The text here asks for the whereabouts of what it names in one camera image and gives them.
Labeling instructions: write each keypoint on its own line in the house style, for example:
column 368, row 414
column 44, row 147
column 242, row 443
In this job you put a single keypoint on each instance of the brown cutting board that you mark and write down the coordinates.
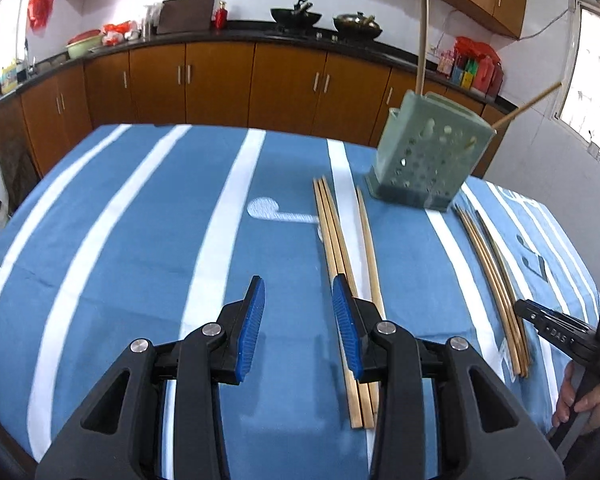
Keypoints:
column 186, row 15

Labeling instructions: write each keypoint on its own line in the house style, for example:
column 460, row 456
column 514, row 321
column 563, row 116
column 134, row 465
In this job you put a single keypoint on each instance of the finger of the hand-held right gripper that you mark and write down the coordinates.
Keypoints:
column 550, row 327

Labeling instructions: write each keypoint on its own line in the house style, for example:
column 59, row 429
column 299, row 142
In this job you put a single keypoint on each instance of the yellow box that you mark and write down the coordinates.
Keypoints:
column 9, row 77

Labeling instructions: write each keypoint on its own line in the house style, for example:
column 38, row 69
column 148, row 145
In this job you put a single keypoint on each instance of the window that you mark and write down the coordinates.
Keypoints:
column 592, row 75

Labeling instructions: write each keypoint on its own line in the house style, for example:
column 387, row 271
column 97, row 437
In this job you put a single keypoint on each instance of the red bottle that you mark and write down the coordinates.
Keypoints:
column 220, row 17

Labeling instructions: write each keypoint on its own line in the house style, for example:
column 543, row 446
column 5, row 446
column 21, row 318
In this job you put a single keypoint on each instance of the green basin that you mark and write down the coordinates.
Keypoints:
column 84, row 46

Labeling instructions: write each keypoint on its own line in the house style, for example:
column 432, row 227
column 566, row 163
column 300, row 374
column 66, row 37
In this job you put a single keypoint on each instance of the metal faucet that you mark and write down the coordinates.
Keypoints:
column 30, row 62

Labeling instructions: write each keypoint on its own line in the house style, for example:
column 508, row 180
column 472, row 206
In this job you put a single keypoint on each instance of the brown wooden base cabinets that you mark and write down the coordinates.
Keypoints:
column 220, row 85

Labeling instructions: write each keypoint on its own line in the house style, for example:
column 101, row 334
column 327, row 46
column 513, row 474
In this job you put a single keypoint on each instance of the clear cups cluster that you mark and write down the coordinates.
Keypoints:
column 150, row 22

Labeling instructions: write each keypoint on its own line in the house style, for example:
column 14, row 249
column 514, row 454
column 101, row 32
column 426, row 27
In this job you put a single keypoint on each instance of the black wok with lid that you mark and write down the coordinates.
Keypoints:
column 357, row 25

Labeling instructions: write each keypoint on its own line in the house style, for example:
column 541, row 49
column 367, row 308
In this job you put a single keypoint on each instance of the red white plastic bag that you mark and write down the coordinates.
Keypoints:
column 117, row 34

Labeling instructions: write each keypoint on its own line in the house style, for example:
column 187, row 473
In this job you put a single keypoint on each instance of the green perforated utensil holder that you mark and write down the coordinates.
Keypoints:
column 420, row 160

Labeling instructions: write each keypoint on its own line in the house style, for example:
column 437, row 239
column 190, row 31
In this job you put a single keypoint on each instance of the person's right hand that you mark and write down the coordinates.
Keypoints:
column 597, row 407

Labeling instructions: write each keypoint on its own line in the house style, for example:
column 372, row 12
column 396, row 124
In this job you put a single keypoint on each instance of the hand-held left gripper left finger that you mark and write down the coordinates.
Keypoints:
column 250, row 330

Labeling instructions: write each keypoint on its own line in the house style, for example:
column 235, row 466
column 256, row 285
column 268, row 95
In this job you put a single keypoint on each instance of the black kitchen countertop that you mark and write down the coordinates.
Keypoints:
column 250, row 26

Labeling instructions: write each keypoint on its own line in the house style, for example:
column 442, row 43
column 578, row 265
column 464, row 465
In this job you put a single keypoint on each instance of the blue white striped tablecloth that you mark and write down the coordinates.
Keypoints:
column 130, row 260

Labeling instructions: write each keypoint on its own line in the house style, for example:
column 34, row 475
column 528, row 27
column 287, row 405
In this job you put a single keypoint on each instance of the colourful seasoning packets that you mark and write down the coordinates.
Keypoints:
column 462, row 72

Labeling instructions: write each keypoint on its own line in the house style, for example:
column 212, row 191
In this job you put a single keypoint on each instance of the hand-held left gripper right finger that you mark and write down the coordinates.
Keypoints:
column 342, row 325

